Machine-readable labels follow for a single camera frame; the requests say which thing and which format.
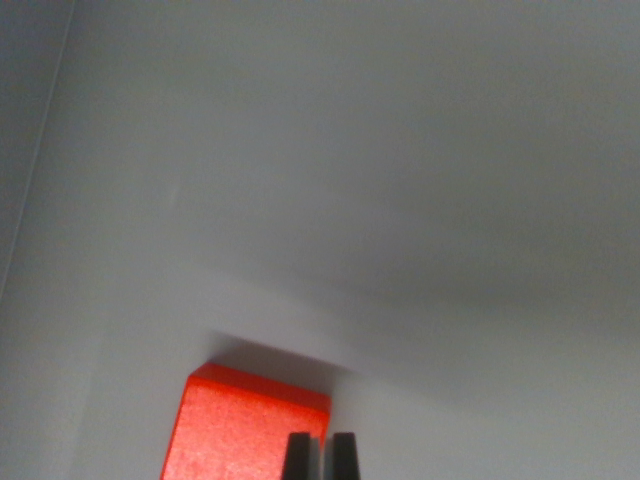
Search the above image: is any white plastic tray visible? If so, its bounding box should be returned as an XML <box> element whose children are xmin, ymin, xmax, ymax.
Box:
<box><xmin>0</xmin><ymin>0</ymin><xmax>640</xmax><ymax>480</ymax></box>

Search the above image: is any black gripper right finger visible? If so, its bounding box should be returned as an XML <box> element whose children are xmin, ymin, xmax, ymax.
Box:
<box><xmin>323</xmin><ymin>432</ymin><xmax>363</xmax><ymax>480</ymax></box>

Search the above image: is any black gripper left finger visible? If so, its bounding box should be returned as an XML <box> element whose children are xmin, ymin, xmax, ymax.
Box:
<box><xmin>281</xmin><ymin>432</ymin><xmax>321</xmax><ymax>480</ymax></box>

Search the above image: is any red wooden block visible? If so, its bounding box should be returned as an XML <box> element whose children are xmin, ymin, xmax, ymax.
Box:
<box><xmin>160</xmin><ymin>363</ymin><xmax>333</xmax><ymax>480</ymax></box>

